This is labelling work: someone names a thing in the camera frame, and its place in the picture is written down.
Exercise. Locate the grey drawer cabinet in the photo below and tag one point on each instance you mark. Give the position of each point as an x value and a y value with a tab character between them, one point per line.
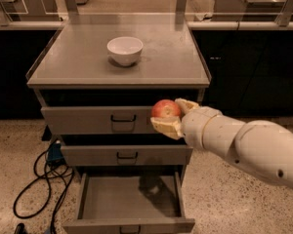
78	60

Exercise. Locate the background steel table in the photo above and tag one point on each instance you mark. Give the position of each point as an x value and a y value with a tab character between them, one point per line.
247	10

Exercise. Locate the grey bottom drawer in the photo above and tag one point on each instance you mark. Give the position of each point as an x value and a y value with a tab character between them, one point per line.
134	204

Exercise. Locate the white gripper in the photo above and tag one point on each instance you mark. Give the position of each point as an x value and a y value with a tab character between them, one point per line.
193	127

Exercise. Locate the grey top drawer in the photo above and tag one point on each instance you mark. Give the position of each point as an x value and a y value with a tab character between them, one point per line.
105	111

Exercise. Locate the white counter rail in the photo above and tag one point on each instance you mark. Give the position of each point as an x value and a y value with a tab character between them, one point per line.
192	25

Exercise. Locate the grey drawer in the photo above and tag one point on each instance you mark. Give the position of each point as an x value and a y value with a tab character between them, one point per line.
124	149
134	204
105	111

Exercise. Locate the black object bottom left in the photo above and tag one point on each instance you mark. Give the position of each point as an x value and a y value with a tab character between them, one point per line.
20	229

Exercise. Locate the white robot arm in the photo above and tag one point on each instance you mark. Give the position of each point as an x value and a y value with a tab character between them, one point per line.
259	148

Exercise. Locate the white ceramic bowl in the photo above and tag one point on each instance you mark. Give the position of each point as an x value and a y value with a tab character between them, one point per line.
125	50

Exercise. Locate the right glass panel post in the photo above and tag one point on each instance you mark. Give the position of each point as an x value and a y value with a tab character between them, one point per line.
181	0

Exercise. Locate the red apple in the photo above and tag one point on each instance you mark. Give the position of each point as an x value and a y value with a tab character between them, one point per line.
165	108

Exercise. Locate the grey middle drawer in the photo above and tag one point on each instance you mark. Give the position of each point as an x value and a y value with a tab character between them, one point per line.
124	149

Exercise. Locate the blue power box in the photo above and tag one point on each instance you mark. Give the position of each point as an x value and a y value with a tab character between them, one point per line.
54	154

